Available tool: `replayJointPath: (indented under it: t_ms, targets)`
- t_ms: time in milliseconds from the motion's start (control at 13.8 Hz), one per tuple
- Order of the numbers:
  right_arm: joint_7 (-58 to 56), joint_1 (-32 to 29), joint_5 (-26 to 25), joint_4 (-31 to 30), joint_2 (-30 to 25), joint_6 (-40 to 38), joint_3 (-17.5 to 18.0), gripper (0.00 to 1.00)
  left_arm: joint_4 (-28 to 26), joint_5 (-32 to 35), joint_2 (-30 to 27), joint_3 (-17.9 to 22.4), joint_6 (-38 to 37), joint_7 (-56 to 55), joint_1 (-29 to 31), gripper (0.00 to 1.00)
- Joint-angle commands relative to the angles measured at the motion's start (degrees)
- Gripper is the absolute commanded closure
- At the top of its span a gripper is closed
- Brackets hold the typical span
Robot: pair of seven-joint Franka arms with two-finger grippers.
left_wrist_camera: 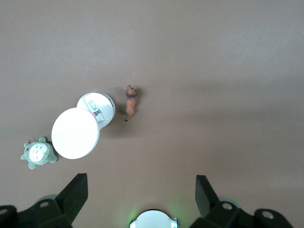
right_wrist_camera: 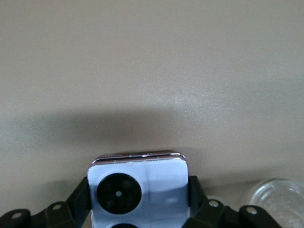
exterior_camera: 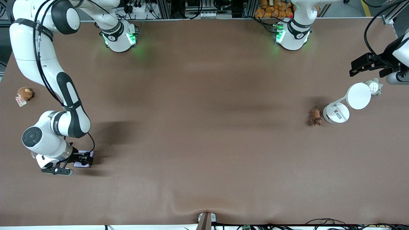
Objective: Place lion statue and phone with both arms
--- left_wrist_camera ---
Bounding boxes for green grey plush keychain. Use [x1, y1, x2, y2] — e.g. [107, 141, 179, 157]
[20, 136, 58, 170]

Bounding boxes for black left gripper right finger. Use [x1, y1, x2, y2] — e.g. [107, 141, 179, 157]
[190, 175, 293, 228]

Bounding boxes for white round desk lamp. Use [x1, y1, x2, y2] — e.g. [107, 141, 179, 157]
[50, 91, 117, 160]

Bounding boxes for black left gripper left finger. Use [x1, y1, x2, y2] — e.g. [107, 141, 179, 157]
[0, 173, 89, 228]

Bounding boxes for brown lion statue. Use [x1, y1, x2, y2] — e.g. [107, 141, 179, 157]
[124, 84, 140, 123]

